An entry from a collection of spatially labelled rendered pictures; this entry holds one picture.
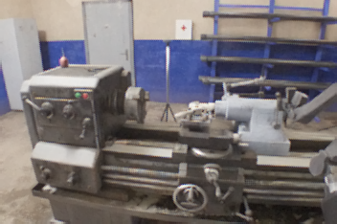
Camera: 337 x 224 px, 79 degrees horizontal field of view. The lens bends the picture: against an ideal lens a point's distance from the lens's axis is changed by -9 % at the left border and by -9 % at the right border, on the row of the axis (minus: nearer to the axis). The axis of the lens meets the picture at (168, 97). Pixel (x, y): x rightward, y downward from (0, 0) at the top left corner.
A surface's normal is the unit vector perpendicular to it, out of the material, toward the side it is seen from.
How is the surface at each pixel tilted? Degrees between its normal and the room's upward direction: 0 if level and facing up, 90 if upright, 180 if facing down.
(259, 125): 70
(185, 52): 90
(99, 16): 90
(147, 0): 90
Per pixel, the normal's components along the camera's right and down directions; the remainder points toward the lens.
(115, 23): -0.17, 0.32
